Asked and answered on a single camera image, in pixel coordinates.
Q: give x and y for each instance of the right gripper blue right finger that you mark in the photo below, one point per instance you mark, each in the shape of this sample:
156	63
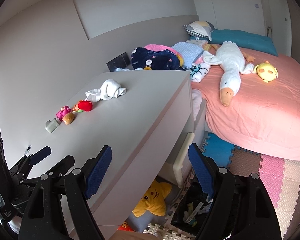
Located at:
202	169

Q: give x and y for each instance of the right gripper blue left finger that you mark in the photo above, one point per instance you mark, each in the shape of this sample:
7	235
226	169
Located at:
95	169

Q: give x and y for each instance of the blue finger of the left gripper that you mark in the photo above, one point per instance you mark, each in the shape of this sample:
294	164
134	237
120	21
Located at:
62	167
40	155

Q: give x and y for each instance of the grey foam corner guard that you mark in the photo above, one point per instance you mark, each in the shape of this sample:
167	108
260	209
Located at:
52	125

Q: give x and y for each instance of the pink rubber dinosaur toy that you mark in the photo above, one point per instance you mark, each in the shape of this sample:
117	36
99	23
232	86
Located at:
63	112

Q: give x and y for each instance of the orange plastic toy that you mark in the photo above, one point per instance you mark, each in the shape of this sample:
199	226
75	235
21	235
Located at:
76	108

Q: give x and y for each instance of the red oval plush toy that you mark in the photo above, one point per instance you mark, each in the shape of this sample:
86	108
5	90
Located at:
85	106

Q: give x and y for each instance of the black trash bin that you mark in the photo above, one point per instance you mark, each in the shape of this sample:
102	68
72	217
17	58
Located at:
192	209

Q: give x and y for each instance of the brown bear toy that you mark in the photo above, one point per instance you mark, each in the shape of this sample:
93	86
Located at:
68	118

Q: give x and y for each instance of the yellow pikachu plush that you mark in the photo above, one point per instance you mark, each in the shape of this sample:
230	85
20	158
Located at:
153	200

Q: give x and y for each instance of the pink bed sheet mattress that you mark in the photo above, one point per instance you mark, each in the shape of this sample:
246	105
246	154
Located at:
262	117

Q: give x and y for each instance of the white towel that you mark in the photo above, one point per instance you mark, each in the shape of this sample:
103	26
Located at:
109	89

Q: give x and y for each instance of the white printed cloth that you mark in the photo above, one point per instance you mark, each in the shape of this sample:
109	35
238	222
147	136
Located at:
199	71

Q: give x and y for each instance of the white goose plush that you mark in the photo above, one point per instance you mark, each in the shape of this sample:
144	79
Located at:
234	62

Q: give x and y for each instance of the light blue knit blanket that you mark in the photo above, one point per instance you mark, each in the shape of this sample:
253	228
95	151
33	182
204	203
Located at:
189	52

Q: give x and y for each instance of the yellow chick plush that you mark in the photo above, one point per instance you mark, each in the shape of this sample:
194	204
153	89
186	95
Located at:
266	71

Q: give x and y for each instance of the navy rabbit print blanket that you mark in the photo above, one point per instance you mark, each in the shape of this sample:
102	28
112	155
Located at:
156	60

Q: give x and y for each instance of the pink folded cloth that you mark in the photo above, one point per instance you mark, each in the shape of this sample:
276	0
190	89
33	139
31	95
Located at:
158	47

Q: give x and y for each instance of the teal pillow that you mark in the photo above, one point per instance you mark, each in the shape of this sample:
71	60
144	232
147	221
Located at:
243	39

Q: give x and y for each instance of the checkered pillow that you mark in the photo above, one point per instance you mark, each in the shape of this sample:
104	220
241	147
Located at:
200	29

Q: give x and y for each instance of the desk cable grommet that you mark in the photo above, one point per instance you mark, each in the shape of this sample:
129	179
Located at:
27	150

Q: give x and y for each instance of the black wall socket panel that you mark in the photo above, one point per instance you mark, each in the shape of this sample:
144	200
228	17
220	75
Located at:
121	61

